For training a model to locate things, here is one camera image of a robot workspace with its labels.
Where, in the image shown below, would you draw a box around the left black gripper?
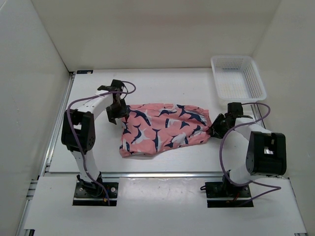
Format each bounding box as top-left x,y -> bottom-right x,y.
105,99 -> 129,124

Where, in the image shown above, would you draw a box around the pink shark print shorts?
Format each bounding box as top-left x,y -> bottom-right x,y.
119,103 -> 212,157

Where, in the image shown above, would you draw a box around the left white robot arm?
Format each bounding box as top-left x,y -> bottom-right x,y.
61,80 -> 130,199

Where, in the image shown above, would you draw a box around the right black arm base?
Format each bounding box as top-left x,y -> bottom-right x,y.
200,177 -> 253,208

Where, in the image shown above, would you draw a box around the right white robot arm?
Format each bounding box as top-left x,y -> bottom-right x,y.
207,113 -> 287,197

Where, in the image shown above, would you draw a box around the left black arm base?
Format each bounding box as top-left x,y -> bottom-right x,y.
72,175 -> 119,207

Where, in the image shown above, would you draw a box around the small dark label sticker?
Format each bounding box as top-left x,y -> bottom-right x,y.
76,70 -> 94,74

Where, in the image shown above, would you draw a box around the white plastic mesh basket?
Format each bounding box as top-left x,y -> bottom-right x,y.
211,55 -> 267,103

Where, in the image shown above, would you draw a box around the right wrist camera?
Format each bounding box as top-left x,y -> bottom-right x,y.
227,102 -> 244,116

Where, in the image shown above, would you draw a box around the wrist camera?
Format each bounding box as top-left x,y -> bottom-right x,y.
109,79 -> 125,92
227,102 -> 244,116

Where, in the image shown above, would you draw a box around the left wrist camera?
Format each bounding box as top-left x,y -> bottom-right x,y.
109,79 -> 125,92

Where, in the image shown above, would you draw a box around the aluminium right side rail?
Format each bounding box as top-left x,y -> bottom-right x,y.
250,103 -> 269,127

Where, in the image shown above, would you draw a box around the aluminium rail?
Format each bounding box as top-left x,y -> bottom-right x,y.
15,71 -> 76,236
37,172 -> 223,179
250,103 -> 269,127

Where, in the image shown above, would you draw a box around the aluminium front rail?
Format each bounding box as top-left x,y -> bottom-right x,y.
37,172 -> 223,179

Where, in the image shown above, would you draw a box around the aluminium left side rail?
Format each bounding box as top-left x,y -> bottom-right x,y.
15,71 -> 76,236

